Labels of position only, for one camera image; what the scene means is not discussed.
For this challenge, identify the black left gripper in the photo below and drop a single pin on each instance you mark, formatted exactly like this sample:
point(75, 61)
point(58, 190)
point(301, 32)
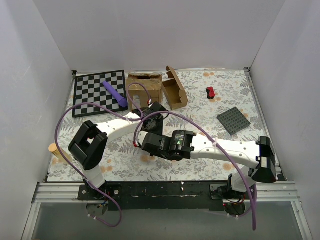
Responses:
point(155, 122)

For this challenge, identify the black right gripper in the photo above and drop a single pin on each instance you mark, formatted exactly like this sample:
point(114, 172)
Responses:
point(149, 145)

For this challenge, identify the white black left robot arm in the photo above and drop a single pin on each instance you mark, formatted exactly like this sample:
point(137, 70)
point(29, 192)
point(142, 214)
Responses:
point(89, 143)

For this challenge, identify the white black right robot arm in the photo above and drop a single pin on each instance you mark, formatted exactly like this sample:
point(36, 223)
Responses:
point(256, 157)

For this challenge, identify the open small cardboard box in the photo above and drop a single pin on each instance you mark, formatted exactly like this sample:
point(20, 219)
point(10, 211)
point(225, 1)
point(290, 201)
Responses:
point(174, 91)

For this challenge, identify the large brown cardboard box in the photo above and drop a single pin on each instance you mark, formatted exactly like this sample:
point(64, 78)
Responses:
point(152, 81)

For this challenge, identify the purple cylindrical tool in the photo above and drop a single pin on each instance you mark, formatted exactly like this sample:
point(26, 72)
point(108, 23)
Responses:
point(122, 102)

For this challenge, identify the floral patterned table mat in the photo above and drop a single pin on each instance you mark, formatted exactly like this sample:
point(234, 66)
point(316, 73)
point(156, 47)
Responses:
point(233, 88)

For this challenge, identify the grey studded building plate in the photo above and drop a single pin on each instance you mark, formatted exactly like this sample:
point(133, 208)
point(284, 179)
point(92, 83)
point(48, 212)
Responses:
point(233, 121)

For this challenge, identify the black and white chessboard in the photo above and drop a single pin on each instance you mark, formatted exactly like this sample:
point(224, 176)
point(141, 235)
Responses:
point(90, 89)

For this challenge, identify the wooden cork cylinder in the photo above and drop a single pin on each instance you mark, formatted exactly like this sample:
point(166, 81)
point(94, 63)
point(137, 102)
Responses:
point(54, 150)

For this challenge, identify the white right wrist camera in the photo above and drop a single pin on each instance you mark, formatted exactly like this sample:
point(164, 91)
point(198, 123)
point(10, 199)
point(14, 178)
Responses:
point(139, 139)

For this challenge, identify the aluminium frame rail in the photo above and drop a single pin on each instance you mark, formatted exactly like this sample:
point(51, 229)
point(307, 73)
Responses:
point(68, 192)

